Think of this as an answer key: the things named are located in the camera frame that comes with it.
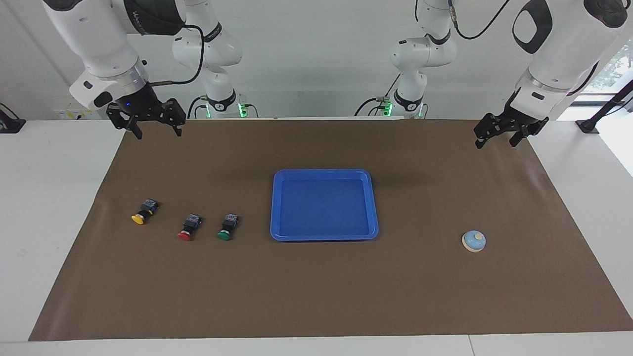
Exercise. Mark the black desk mount base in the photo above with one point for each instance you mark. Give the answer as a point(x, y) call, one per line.
point(10, 126)

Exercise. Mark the blue plastic tray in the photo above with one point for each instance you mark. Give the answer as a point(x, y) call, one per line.
point(321, 207)

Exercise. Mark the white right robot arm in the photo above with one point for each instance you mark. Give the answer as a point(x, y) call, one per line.
point(94, 34)

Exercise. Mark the yellow push button switch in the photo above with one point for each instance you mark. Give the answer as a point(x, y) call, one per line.
point(139, 218)

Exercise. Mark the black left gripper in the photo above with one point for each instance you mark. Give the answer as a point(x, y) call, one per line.
point(519, 122)

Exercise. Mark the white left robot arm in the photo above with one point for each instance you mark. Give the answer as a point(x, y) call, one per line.
point(559, 49)

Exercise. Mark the light blue desk bell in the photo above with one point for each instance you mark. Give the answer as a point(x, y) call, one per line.
point(474, 242)

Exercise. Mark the window with green foliage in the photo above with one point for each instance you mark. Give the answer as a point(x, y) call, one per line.
point(615, 66)

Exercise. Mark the brown table mat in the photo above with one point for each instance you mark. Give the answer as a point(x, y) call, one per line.
point(198, 287)

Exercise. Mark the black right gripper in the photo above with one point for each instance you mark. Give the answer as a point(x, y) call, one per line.
point(143, 106)

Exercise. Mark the red push button switch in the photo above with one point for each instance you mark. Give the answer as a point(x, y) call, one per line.
point(185, 236)

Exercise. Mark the black clamp stand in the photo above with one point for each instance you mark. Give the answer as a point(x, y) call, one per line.
point(587, 126)

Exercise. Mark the green push button switch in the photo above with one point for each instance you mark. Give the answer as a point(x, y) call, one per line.
point(223, 235)

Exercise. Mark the white wall socket box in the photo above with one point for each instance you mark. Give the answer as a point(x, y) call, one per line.
point(74, 114)

